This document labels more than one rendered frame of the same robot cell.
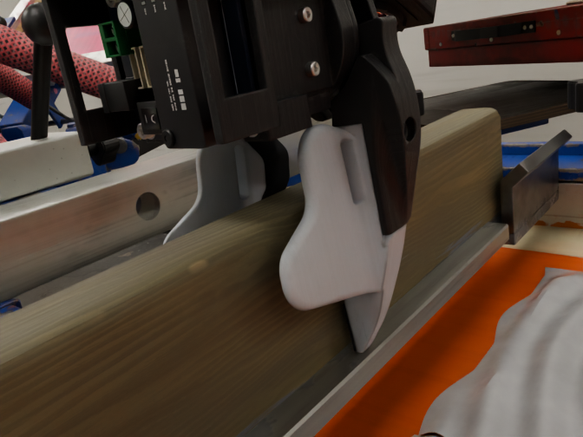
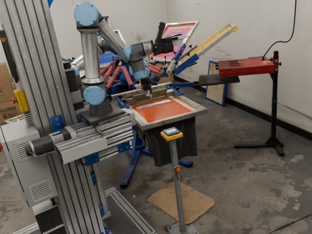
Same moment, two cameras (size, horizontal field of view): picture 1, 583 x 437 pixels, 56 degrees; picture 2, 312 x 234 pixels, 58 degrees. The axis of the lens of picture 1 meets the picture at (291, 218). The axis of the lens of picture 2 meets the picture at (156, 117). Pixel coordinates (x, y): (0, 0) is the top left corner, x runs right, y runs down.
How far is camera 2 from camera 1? 2.58 m
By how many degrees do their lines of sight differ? 28
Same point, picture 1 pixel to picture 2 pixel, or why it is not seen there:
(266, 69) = (145, 88)
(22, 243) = (140, 91)
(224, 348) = (144, 96)
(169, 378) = (142, 97)
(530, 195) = (169, 94)
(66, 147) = not seen: hidden behind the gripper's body
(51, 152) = not seen: hidden behind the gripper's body
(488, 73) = not seen: hidden behind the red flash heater
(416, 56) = (252, 53)
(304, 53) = (147, 87)
